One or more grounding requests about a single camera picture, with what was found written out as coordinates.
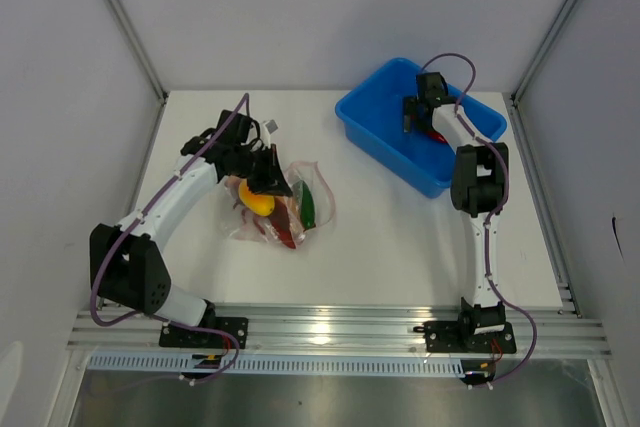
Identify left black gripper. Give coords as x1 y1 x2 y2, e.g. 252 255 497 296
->
231 144 292 198

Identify red toy chili pepper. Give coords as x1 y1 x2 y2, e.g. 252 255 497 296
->
428 131 447 144

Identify yellow orange toy fruit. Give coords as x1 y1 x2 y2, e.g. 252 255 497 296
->
238 179 275 217

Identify red toy lobster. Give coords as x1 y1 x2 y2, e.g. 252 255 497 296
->
232 208 299 250

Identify clear zip top bag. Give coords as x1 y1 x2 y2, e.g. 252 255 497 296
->
218 161 336 250

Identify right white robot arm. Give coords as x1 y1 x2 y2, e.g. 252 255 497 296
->
402 95 509 351

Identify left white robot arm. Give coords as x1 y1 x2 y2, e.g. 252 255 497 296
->
89 110 292 347

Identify blue plastic bin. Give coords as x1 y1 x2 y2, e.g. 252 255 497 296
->
334 57 509 200

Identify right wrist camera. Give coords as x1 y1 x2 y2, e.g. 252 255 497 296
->
416 72 449 99

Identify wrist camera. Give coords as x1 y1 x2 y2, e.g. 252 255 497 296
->
259 119 278 148
416 72 449 99

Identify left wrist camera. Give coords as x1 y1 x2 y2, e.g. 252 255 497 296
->
259 119 278 148

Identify aluminium rail frame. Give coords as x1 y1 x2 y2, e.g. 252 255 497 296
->
67 304 612 359

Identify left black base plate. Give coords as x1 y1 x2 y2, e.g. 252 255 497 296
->
159 317 249 350

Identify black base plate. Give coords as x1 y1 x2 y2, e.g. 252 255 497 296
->
413 321 517 354
159 317 249 350

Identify slotted cable duct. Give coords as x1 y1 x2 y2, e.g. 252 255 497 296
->
87 352 464 378

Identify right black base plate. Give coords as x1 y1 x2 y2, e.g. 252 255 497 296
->
413 321 517 354

